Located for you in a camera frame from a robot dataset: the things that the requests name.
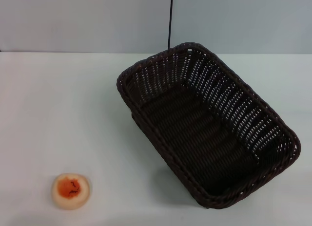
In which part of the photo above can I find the black woven plastic basket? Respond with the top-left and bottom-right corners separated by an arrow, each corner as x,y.
116,42 -> 302,209

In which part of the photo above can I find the thin black cable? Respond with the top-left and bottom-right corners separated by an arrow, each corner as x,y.
167,0 -> 174,49

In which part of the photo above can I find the round cream bun orange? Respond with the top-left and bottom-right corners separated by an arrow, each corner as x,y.
51,173 -> 92,210

